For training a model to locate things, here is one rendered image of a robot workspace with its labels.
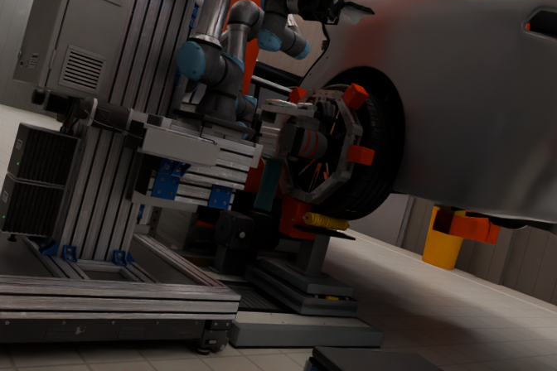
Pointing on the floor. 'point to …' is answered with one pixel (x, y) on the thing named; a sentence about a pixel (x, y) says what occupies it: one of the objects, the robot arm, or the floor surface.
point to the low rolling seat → (365, 360)
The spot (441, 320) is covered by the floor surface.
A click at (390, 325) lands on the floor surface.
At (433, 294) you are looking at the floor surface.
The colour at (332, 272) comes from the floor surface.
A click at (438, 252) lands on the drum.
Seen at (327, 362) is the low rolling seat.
